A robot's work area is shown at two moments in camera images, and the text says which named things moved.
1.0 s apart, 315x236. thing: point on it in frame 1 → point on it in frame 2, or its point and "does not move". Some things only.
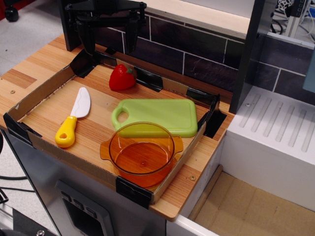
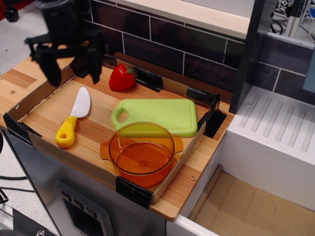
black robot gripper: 87,14 → 93,43
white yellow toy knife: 81,109 does not move
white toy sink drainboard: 271,141 does not move
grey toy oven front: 81,203 does not move
